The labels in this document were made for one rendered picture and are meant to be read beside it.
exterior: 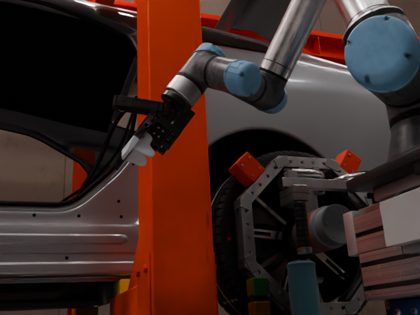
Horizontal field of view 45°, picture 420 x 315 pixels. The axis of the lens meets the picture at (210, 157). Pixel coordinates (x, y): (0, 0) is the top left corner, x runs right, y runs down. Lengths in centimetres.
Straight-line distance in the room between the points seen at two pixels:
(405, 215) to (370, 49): 29
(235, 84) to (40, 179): 471
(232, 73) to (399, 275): 51
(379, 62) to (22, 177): 503
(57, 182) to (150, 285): 449
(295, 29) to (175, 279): 65
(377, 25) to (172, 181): 64
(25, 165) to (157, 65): 439
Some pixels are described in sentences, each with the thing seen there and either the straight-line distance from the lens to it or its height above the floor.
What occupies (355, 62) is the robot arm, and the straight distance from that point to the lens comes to 89.
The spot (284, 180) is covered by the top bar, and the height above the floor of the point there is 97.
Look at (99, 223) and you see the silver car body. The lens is 178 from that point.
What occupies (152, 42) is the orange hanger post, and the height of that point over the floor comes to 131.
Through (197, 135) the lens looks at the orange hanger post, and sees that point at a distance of 134.
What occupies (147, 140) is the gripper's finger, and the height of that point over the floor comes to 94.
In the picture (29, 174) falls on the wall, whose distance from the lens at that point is 567.
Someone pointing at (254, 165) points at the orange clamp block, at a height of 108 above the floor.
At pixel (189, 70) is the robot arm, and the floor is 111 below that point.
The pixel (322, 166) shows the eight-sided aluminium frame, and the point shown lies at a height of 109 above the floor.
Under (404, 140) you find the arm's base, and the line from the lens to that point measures 97.
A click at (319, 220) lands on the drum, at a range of 162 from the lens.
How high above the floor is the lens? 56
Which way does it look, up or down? 19 degrees up
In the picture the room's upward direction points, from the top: 3 degrees counter-clockwise
